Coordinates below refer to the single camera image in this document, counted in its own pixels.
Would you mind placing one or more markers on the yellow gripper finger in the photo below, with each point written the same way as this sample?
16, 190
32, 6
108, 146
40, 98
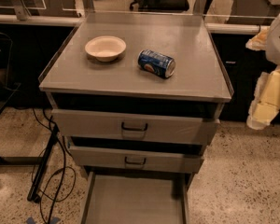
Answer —
259, 41
266, 104

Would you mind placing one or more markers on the blue pepsi can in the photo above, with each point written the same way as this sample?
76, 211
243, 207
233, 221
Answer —
156, 63

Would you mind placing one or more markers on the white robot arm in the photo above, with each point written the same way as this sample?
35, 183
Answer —
272, 51

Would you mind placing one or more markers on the grey drawer cabinet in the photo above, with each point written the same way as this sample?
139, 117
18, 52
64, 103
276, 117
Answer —
198, 88

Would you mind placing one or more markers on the top grey drawer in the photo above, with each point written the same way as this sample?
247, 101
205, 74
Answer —
161, 129

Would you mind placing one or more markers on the grey drawer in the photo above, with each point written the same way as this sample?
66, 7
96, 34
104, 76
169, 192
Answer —
161, 129
156, 161
135, 198

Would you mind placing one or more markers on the bottom grey drawer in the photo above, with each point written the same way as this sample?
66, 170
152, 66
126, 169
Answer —
135, 198

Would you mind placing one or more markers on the middle grey drawer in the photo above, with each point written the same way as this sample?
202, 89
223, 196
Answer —
156, 161

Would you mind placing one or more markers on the black office chair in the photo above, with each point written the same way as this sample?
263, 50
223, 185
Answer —
160, 5

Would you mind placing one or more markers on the white paper bowl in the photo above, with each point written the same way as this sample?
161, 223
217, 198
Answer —
105, 48

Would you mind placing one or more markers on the black middle drawer handle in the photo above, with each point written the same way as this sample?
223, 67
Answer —
135, 161

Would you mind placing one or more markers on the black drawer handle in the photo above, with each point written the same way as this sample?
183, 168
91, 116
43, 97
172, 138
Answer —
124, 127
135, 161

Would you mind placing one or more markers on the black top drawer handle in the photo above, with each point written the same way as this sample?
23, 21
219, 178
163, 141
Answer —
124, 127

